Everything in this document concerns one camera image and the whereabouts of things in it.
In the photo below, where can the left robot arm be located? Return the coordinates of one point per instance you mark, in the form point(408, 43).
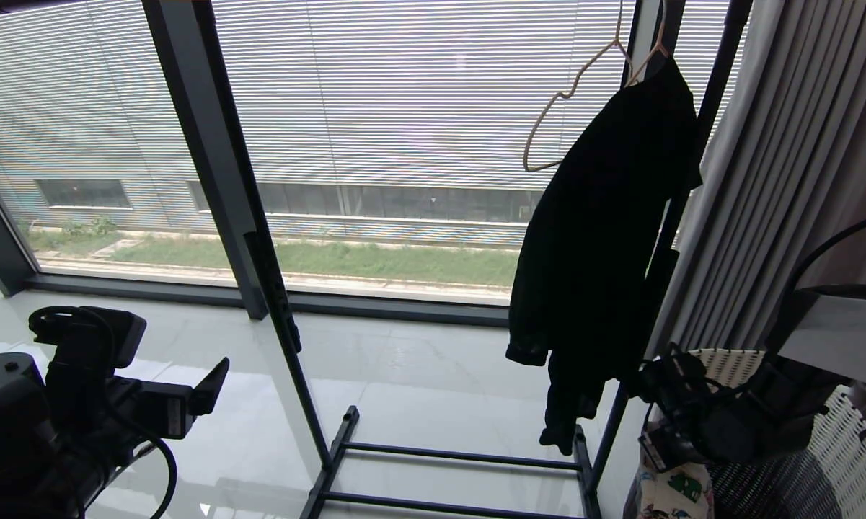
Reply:
point(7, 432)

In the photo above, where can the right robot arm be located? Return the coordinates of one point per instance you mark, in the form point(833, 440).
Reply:
point(836, 339)

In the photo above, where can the black clothes rack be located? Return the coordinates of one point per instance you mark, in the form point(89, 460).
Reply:
point(292, 346)

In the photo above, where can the window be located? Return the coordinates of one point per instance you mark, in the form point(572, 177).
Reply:
point(404, 108)

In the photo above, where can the cream printed garment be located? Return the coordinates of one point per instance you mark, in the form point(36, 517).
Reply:
point(674, 494)

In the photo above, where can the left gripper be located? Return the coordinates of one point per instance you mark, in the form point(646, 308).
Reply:
point(115, 411)

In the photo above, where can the pink clothes hanger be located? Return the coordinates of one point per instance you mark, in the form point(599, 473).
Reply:
point(652, 54)
point(541, 126)

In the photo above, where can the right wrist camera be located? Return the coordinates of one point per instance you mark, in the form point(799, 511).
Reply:
point(667, 375)

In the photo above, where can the white laundry basket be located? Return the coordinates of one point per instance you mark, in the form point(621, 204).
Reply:
point(851, 461)

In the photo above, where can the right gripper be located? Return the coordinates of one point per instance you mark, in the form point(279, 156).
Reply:
point(721, 432)

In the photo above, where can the black garment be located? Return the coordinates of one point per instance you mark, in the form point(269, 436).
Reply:
point(606, 216)

